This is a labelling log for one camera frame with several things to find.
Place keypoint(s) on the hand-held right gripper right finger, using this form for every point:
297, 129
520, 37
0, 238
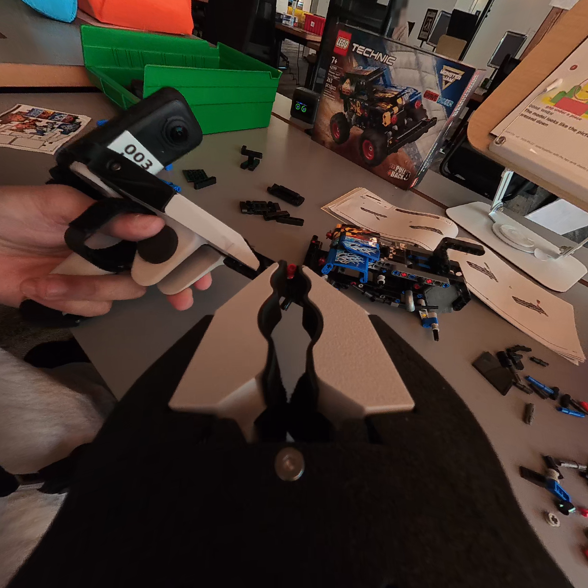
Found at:
363, 363

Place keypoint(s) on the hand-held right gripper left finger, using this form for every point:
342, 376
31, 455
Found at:
220, 363

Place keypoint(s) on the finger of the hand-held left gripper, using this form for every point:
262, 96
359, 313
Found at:
206, 225

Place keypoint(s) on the black lego plate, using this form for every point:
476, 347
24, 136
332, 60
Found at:
198, 179

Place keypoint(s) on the black lego beam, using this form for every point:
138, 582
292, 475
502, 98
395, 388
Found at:
285, 194
285, 218
257, 207

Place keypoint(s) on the black angled lego piece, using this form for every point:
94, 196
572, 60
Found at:
250, 158

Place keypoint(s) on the lego sticker sheet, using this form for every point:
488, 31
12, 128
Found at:
41, 128

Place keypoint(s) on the lego monster truck model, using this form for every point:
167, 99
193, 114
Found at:
367, 262

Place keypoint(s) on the black flat lego panel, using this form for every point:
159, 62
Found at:
494, 372

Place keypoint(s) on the lego set box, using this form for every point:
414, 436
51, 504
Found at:
390, 105

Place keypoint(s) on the scattered small lego pieces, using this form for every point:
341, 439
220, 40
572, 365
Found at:
558, 489

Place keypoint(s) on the person's left hand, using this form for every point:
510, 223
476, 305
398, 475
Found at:
32, 239

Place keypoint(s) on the green storage bin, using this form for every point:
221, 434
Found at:
211, 101
119, 50

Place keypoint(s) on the orange cushion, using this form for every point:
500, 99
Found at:
138, 13

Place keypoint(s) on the small black timer device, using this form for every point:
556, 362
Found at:
304, 108

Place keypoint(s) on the blue cushion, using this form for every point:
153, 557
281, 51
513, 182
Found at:
50, 9

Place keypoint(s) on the open instruction booklet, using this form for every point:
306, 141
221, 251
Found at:
505, 285

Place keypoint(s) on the white lamp base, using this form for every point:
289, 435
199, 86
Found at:
477, 225

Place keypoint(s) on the red crate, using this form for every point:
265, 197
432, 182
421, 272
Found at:
315, 23

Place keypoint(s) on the laminated instruction sheet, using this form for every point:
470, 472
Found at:
542, 128

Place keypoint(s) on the wooden display board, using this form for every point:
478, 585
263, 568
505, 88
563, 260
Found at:
505, 92

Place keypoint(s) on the computer monitor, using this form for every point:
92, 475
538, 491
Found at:
507, 48

